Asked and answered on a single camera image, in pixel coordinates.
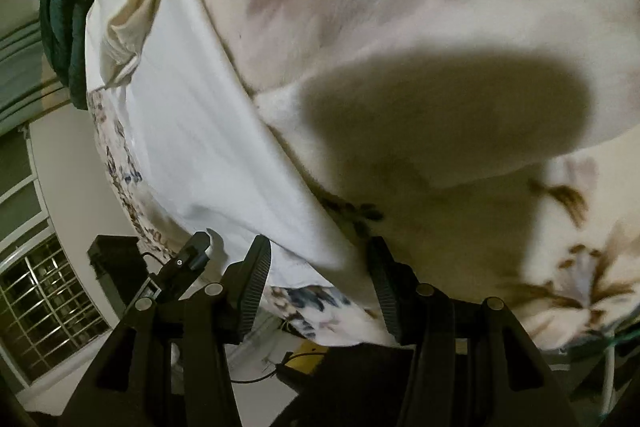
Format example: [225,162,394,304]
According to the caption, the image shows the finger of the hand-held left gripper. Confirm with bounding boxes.
[143,231,211,306]

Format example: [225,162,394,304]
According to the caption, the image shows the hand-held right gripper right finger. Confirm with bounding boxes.
[367,237,585,427]

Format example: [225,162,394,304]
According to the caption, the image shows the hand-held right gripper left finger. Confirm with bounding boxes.
[59,234,273,427]

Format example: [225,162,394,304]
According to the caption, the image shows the white bed sheet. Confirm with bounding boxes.
[84,0,372,290]

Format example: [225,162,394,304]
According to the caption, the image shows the black box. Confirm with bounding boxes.
[87,234,149,297]

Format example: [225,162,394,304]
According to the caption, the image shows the window with metal grille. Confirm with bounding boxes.
[0,234,110,385]

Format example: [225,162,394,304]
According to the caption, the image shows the white pipe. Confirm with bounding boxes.
[600,347,623,413]

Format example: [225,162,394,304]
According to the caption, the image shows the dark green cloth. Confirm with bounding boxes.
[39,0,101,110]

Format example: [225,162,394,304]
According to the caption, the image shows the grey striped curtain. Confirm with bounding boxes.
[0,19,56,128]

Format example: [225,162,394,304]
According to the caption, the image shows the cream garment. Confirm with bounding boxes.
[101,0,167,88]

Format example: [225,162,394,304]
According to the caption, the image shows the floral printed blanket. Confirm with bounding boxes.
[86,0,640,354]

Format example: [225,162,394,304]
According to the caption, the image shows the black cable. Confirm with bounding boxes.
[231,349,321,385]

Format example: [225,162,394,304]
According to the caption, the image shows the green cable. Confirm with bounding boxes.
[590,326,640,360]

